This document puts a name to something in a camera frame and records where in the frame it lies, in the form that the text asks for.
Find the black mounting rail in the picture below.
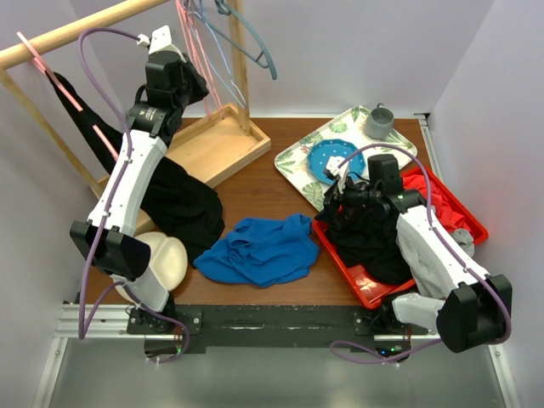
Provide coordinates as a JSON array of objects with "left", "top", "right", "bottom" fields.
[{"left": 127, "top": 303, "right": 409, "bottom": 356}]

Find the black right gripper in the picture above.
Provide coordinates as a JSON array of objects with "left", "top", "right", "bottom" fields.
[{"left": 314, "top": 173, "right": 381, "bottom": 230}]

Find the black hanging garment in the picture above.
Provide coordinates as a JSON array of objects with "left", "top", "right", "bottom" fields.
[{"left": 54, "top": 72, "right": 225, "bottom": 264}]

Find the grey garment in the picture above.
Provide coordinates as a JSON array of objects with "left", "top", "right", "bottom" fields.
[{"left": 396, "top": 228, "right": 475, "bottom": 299}]

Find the black garment in bin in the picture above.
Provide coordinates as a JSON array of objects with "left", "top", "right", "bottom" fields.
[{"left": 315, "top": 199, "right": 412, "bottom": 285}]

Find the blue polka dot plate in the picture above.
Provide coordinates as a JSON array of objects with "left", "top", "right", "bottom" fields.
[{"left": 307, "top": 139, "right": 357, "bottom": 185}]

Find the pink flat hanger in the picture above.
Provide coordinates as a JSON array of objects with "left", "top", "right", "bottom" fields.
[{"left": 16, "top": 31, "right": 118, "bottom": 161}]

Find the cream divided plate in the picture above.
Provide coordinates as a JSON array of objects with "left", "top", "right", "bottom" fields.
[{"left": 116, "top": 231, "right": 188, "bottom": 312}]

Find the red garment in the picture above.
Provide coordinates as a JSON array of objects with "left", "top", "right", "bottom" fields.
[{"left": 403, "top": 174, "right": 470, "bottom": 233}]

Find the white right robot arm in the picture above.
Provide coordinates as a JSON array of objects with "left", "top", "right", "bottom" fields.
[{"left": 323, "top": 154, "right": 513, "bottom": 353}]

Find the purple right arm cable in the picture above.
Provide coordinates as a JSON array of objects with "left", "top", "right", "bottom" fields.
[{"left": 330, "top": 143, "right": 511, "bottom": 366}]

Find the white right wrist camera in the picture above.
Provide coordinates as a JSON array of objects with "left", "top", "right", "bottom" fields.
[{"left": 323, "top": 156, "right": 349, "bottom": 190}]

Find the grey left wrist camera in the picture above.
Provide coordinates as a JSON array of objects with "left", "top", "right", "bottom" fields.
[{"left": 136, "top": 25, "right": 178, "bottom": 54}]

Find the light blue wire hanger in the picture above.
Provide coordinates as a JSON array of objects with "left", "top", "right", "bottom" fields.
[{"left": 183, "top": 1, "right": 248, "bottom": 108}]

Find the wooden clothes rack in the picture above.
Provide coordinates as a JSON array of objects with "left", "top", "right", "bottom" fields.
[{"left": 0, "top": 0, "right": 272, "bottom": 235}]

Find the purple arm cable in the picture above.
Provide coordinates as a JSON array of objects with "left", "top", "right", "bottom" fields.
[
  {"left": 77, "top": 27, "right": 199, "bottom": 364},
  {"left": 330, "top": 143, "right": 511, "bottom": 366}
]

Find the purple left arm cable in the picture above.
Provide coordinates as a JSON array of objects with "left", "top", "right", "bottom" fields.
[{"left": 77, "top": 27, "right": 199, "bottom": 364}]

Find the grey mug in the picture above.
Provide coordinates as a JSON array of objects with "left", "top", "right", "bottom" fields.
[{"left": 363, "top": 103, "right": 394, "bottom": 140}]

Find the leaf pattern tray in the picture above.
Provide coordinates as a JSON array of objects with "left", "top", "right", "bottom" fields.
[{"left": 275, "top": 106, "right": 417, "bottom": 211}]

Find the red plastic bin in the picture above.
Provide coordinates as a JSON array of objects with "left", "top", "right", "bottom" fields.
[{"left": 312, "top": 169, "right": 489, "bottom": 310}]

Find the teal grey plastic hanger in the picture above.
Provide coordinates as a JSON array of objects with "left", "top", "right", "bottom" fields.
[{"left": 212, "top": 0, "right": 279, "bottom": 81}]

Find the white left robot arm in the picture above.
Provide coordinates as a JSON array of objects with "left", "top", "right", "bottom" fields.
[{"left": 70, "top": 50, "right": 207, "bottom": 333}]

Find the blue tank top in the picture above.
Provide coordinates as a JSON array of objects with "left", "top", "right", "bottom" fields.
[{"left": 194, "top": 213, "right": 320, "bottom": 288}]

